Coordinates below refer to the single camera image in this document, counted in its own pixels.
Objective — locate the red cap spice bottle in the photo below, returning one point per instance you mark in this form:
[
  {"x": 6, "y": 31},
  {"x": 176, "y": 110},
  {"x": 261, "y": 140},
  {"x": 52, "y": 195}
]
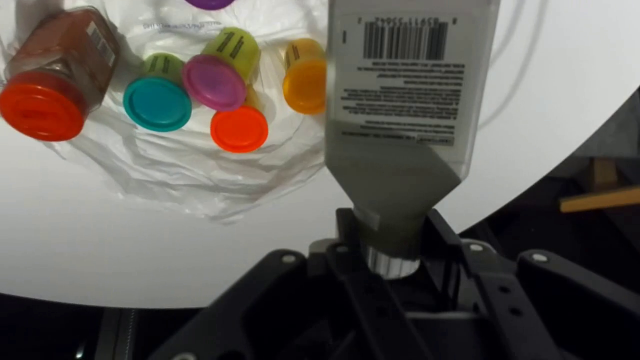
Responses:
[{"x": 57, "y": 73}]

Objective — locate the pink lid dough can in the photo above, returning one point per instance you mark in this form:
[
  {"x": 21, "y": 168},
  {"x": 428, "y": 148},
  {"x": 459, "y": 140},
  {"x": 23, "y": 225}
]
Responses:
[{"x": 223, "y": 71}]

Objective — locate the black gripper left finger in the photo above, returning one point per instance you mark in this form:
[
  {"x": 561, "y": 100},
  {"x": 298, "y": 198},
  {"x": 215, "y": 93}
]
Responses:
[{"x": 292, "y": 313}]

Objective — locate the small white square bottle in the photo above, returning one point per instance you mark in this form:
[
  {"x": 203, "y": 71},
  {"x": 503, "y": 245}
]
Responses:
[{"x": 400, "y": 113}]

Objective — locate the orange lid dough can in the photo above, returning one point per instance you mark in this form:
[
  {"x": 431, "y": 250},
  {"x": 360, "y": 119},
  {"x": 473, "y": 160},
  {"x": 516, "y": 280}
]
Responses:
[{"x": 241, "y": 128}]

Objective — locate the purple plastic cup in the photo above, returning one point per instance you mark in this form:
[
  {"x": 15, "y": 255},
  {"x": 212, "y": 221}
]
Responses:
[{"x": 211, "y": 3}]

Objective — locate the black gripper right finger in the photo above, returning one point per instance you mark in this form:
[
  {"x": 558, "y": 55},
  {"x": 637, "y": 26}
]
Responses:
[{"x": 552, "y": 306}]

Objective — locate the orange-capped spice bottle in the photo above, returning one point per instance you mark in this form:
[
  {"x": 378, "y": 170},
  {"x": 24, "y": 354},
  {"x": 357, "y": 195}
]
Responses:
[{"x": 305, "y": 77}]

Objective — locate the grey chair wooden armrests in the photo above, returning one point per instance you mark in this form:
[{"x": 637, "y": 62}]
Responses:
[{"x": 601, "y": 193}]

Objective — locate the white plastic bag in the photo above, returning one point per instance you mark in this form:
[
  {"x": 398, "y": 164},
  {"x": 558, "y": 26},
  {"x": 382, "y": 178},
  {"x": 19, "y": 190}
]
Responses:
[{"x": 192, "y": 173}]

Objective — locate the teal lid dough can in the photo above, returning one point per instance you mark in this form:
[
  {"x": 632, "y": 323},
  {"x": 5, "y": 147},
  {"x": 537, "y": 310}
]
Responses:
[{"x": 159, "y": 97}]

